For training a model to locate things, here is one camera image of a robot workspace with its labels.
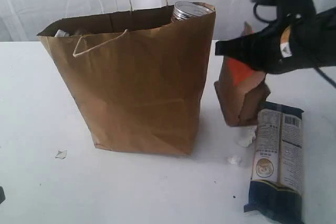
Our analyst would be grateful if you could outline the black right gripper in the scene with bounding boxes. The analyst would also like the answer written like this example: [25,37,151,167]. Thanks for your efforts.
[215,7,335,74]

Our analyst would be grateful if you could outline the brown pouch with orange band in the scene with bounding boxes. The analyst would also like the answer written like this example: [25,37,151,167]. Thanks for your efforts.
[213,21,271,127]

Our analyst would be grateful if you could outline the pull-tab can dark grains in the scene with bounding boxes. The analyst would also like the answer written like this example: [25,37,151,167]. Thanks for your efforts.
[171,1,213,23]

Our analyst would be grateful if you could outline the long noodle package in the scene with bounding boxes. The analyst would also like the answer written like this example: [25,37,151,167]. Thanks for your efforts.
[244,102,303,223]

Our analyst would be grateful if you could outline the clear jar with gold lid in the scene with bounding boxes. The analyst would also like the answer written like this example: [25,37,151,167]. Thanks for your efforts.
[55,29,69,37]

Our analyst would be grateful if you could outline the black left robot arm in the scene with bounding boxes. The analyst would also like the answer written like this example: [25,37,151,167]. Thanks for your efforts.
[0,186,6,204]

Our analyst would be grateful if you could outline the brown paper bag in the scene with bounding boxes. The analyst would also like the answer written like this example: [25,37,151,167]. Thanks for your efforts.
[38,2,216,155]

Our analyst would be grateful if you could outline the white lump middle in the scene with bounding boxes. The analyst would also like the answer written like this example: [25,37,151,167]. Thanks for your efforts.
[236,125,257,148]

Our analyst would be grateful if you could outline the white lump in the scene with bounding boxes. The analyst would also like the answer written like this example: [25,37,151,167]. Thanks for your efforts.
[236,125,257,148]
[227,156,242,166]

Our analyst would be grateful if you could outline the white lump lower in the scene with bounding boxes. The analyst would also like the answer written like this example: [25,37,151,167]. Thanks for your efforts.
[227,156,242,166]

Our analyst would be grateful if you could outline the small torn plastic scrap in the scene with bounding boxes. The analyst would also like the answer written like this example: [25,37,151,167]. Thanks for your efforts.
[55,150,67,159]

